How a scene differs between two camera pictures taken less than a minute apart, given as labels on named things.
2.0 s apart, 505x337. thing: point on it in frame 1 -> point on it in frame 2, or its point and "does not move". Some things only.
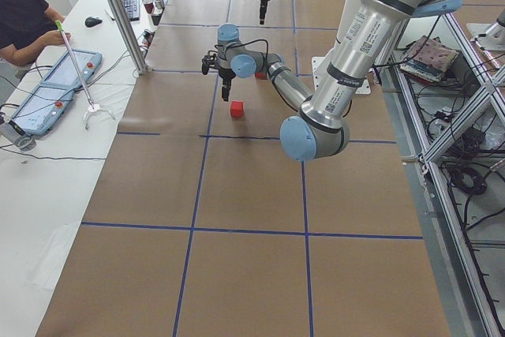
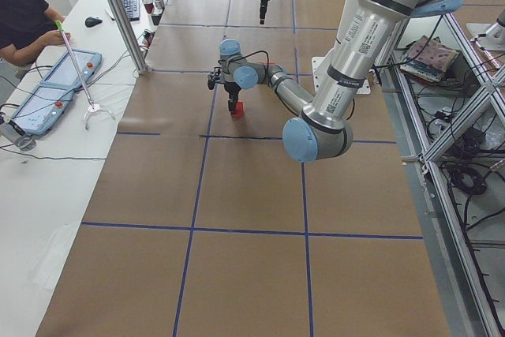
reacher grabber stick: [92, 107] does not move
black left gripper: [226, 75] -> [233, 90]
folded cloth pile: [428, 58] does not move
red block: [237, 108] does not move
